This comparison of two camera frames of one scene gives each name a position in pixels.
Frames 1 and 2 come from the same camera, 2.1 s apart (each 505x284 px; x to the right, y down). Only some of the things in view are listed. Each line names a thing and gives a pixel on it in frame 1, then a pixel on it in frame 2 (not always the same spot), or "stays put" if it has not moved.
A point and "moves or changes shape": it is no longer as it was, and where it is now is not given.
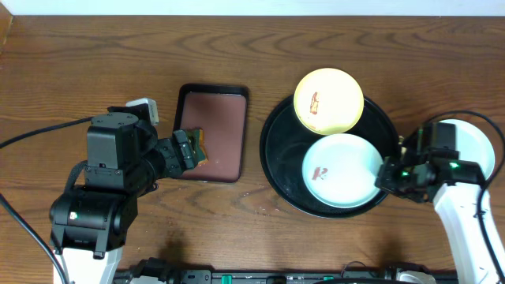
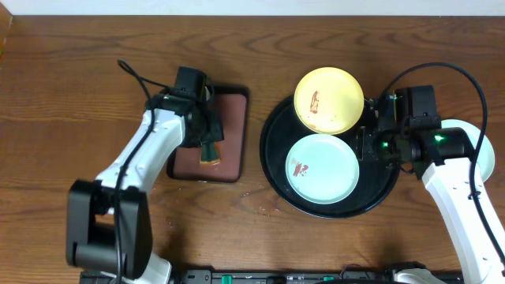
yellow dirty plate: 328,101 stays put
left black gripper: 185,149 to 211,132
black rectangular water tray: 219,110 stays put
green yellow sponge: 196,139 moves or changes shape
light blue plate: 340,170 moves or changes shape
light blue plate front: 472,144 stays put
